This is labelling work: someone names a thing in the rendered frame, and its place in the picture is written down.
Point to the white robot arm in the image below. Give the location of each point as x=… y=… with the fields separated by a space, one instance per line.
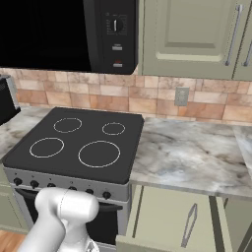
x=55 y=213

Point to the black glass hob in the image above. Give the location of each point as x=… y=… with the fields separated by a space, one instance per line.
x=75 y=144

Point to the silver oven control panel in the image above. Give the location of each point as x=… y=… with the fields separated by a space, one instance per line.
x=118 y=192

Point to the black oven knob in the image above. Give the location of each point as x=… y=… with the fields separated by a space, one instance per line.
x=17 y=181
x=89 y=191
x=51 y=185
x=106 y=195
x=34 y=183
x=72 y=188

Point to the black oven door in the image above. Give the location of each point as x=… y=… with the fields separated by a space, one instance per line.
x=106 y=226

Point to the black microwave oven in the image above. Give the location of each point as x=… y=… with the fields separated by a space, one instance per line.
x=49 y=32

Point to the black and silver appliance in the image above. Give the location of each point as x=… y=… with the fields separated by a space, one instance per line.
x=6 y=101

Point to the green base cupboard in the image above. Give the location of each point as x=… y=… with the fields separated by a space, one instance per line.
x=8 y=203
x=239 y=223

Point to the grey wall socket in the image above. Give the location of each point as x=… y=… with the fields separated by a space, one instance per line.
x=181 y=96

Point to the green wall cupboard door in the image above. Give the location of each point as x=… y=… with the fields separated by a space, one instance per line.
x=242 y=72
x=187 y=36

